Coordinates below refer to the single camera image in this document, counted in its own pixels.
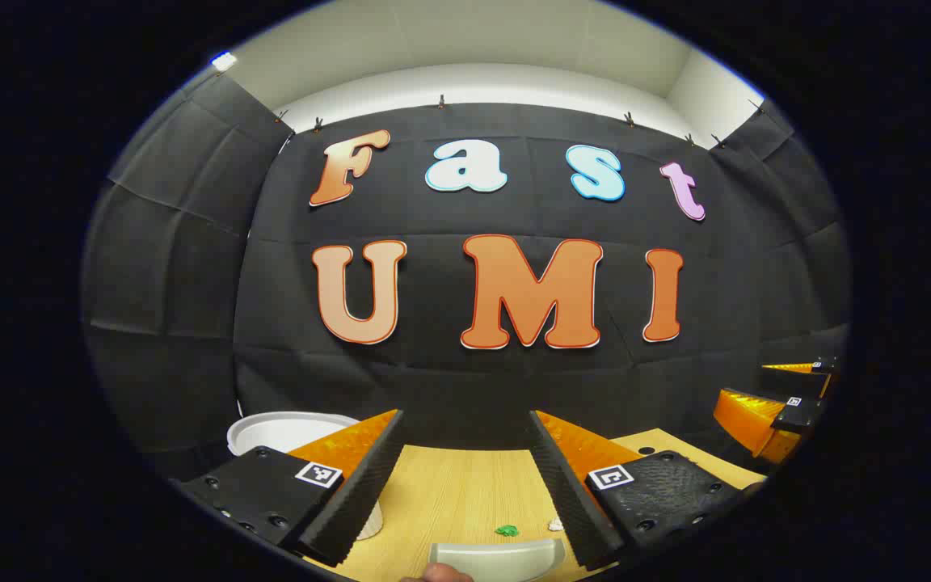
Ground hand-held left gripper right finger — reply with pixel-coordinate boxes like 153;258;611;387
529;410;767;571

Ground grey plastic dustpan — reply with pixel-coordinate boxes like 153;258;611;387
428;538;567;582

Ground white ribbed garbage bin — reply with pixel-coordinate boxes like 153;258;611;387
227;411;385;541

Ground wooden desktop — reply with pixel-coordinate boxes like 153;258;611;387
304;428;767;582

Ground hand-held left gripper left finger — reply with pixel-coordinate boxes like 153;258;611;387
171;408;406;567

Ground row of black cloth clips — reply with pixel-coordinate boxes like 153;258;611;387
274;95;765;150

